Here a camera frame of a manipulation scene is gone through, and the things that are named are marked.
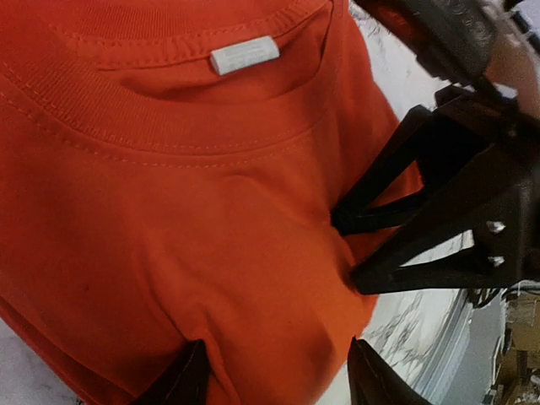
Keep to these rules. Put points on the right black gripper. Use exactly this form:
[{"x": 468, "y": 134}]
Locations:
[{"x": 440, "y": 147}]

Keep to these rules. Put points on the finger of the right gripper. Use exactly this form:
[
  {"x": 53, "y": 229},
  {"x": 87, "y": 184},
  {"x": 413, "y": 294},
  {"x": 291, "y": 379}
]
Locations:
[{"x": 468, "y": 235}]

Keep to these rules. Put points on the aluminium front frame rail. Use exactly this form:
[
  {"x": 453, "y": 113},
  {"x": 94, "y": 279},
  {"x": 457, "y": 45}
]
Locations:
[{"x": 461, "y": 366}]

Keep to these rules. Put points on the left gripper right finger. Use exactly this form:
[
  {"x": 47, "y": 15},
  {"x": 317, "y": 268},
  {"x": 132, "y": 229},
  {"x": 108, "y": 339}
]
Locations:
[{"x": 372, "y": 381}]

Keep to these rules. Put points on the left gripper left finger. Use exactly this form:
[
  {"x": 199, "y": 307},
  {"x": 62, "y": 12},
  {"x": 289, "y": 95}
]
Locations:
[{"x": 185, "y": 381}]

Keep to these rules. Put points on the orange t-shirt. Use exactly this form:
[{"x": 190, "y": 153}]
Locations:
[{"x": 148, "y": 202}]

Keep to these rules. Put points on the white neck label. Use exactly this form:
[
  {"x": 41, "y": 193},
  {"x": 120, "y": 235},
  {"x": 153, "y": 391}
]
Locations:
[{"x": 242, "y": 55}]

